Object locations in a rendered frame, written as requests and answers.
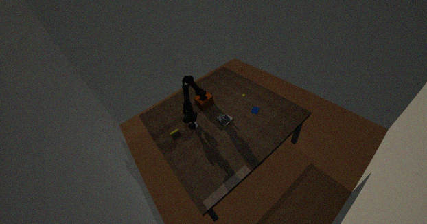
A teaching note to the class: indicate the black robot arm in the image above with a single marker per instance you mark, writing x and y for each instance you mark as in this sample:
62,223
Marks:
187,106

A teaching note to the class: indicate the blue flat plate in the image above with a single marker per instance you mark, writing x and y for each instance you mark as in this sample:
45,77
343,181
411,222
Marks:
255,110

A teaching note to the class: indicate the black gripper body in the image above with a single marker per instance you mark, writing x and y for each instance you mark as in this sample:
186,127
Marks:
193,125

